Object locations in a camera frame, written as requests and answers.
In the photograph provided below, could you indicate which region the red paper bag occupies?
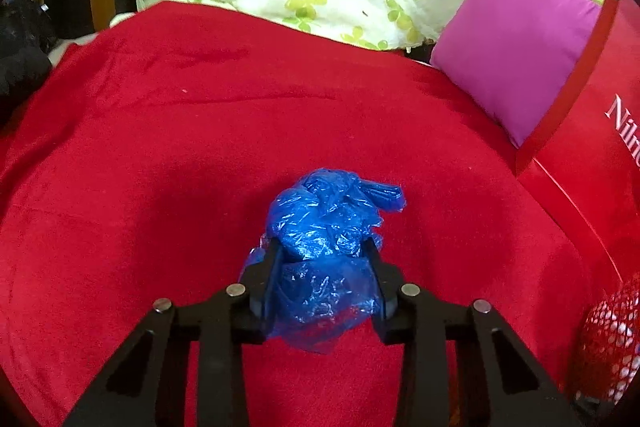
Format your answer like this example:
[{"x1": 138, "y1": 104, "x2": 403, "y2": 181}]
[{"x1": 515, "y1": 0, "x2": 640, "y2": 293}]

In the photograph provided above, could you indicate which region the red blanket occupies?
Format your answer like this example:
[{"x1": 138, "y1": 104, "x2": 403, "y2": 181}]
[{"x1": 0, "y1": 0, "x2": 626, "y2": 427}]

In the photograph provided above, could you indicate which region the blue plastic bag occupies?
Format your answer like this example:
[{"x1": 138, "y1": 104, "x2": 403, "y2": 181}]
[{"x1": 240, "y1": 168, "x2": 406, "y2": 354}]

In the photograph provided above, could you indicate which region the black puffer jacket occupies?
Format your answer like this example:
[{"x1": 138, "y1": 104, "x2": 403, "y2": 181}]
[{"x1": 0, "y1": 2, "x2": 53, "y2": 128}]

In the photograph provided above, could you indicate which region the pink pillow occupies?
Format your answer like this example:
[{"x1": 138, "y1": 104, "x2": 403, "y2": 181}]
[{"x1": 430, "y1": 0, "x2": 603, "y2": 148}]

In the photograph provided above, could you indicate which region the red mesh basket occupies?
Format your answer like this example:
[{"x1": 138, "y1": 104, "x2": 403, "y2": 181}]
[{"x1": 570, "y1": 272, "x2": 640, "y2": 403}]

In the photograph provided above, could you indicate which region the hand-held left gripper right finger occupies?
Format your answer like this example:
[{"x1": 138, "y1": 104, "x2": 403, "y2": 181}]
[{"x1": 362, "y1": 239, "x2": 583, "y2": 427}]

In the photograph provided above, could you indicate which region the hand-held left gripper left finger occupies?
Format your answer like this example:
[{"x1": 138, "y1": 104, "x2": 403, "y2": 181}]
[{"x1": 62, "y1": 237, "x2": 283, "y2": 427}]

